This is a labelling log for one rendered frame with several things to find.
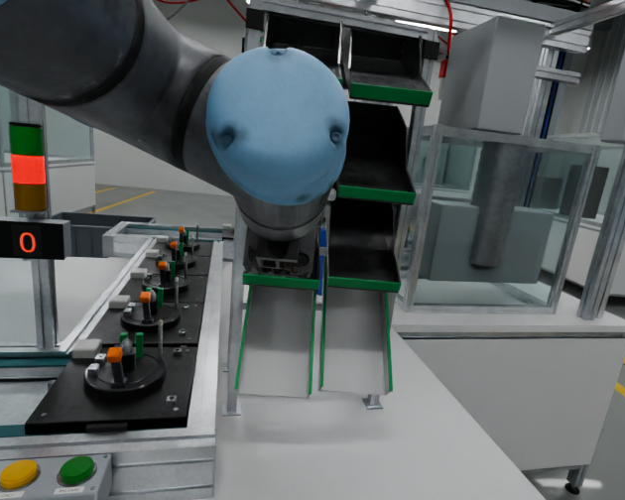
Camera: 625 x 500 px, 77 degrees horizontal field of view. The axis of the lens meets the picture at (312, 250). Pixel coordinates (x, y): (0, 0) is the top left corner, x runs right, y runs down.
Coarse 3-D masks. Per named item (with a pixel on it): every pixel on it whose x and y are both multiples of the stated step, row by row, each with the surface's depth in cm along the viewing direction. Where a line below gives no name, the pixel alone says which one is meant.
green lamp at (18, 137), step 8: (8, 128) 69; (16, 128) 68; (24, 128) 69; (32, 128) 69; (40, 128) 71; (16, 136) 69; (24, 136) 69; (32, 136) 70; (40, 136) 71; (16, 144) 69; (24, 144) 69; (32, 144) 70; (40, 144) 71; (16, 152) 69; (24, 152) 70; (32, 152) 70; (40, 152) 71
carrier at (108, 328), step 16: (160, 288) 101; (176, 288) 100; (112, 304) 103; (128, 304) 106; (160, 304) 102; (176, 304) 101; (192, 304) 111; (112, 320) 96; (128, 320) 93; (144, 320) 92; (176, 320) 96; (192, 320) 101; (96, 336) 88; (112, 336) 89; (128, 336) 89; (144, 336) 90; (176, 336) 92; (192, 336) 92
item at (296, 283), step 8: (312, 264) 73; (248, 272) 69; (256, 272) 70; (312, 272) 71; (248, 280) 66; (256, 280) 66; (264, 280) 66; (272, 280) 66; (280, 280) 66; (288, 280) 66; (296, 280) 66; (304, 280) 66; (312, 280) 66; (288, 288) 68; (296, 288) 68; (304, 288) 68; (312, 288) 67
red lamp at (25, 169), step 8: (16, 160) 70; (24, 160) 70; (32, 160) 70; (40, 160) 72; (16, 168) 70; (24, 168) 70; (32, 168) 71; (40, 168) 72; (16, 176) 70; (24, 176) 70; (32, 176) 71; (40, 176) 72
